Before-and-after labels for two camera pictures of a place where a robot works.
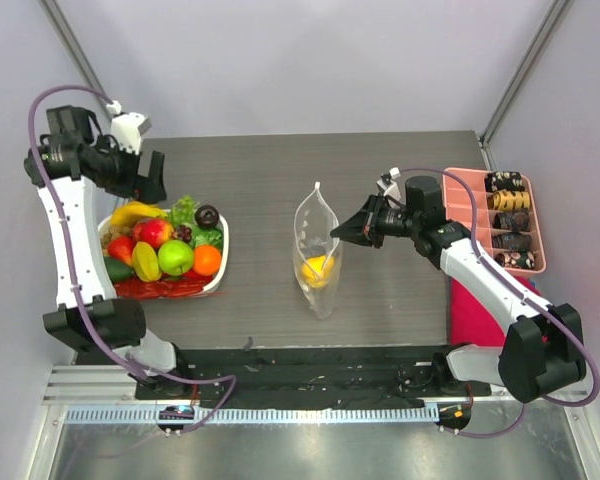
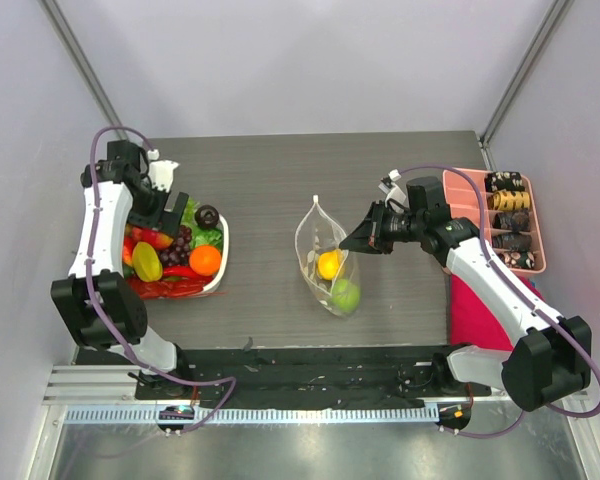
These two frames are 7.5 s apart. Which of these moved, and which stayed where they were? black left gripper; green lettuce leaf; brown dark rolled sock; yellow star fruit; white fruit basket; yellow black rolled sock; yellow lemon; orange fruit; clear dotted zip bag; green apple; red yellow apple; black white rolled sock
Moved: green apple; yellow lemon; clear dotted zip bag; black left gripper
Stayed: white fruit basket; yellow black rolled sock; black white rolled sock; brown dark rolled sock; red yellow apple; orange fruit; green lettuce leaf; yellow star fruit
